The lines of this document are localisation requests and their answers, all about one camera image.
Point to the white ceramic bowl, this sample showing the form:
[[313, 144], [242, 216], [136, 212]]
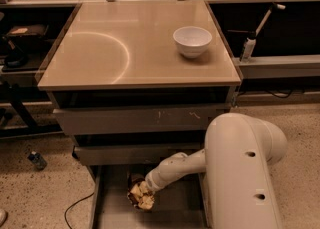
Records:
[[191, 41]]

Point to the top grey drawer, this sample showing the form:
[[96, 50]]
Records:
[[138, 119]]

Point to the grey drawer cabinet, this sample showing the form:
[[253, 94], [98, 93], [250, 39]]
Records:
[[123, 54]]

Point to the open bottom grey drawer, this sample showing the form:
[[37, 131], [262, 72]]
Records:
[[178, 206]]

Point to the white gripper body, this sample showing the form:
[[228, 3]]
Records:
[[152, 180]]

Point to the middle grey drawer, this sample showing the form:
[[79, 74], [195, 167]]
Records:
[[131, 154]]

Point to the small blue can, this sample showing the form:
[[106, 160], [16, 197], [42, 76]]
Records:
[[37, 160]]

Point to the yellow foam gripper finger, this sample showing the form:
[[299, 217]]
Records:
[[140, 189], [146, 202]]

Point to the brown yellow chip bag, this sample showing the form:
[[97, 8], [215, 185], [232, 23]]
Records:
[[134, 178]]

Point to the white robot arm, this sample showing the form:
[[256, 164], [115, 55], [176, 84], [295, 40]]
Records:
[[238, 192]]

